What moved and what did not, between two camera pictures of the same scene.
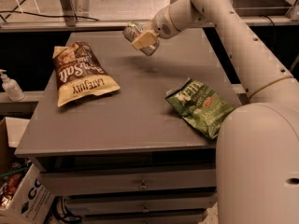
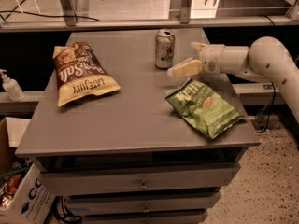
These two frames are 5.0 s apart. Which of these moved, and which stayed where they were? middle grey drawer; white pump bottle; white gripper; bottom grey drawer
Moved: white gripper
Stayed: white pump bottle; middle grey drawer; bottom grey drawer
